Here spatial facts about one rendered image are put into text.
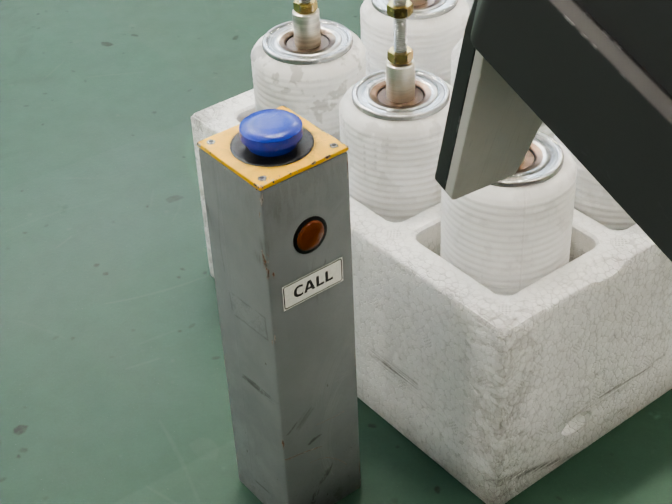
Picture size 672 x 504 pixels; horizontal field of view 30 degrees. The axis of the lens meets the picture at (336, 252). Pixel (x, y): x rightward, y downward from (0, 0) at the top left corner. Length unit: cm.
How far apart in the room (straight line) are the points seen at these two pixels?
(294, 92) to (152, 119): 46
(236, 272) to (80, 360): 33
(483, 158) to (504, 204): 58
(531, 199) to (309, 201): 16
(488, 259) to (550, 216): 5
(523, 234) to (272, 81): 27
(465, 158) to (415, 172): 67
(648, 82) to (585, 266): 71
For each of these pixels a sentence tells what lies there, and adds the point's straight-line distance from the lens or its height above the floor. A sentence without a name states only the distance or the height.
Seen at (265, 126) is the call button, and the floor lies 33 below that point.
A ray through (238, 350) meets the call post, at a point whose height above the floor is 15.
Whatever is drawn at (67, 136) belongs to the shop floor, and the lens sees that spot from 146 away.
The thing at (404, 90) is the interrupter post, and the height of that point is 26.
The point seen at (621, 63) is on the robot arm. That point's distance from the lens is 21.
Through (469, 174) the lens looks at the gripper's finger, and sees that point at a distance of 29.
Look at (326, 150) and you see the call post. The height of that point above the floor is 31.
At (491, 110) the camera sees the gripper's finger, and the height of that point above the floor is 60.
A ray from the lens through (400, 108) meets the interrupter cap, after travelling 95.
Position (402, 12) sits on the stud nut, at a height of 33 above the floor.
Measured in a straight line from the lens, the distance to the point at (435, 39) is 109.
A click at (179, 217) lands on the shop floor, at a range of 129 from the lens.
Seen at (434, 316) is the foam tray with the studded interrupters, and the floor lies 15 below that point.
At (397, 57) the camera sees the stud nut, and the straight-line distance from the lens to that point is 95.
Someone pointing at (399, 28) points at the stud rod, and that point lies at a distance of 94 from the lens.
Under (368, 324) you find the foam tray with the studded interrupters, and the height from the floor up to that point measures 9.
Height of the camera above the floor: 74
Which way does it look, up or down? 37 degrees down
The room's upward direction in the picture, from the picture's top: 3 degrees counter-clockwise
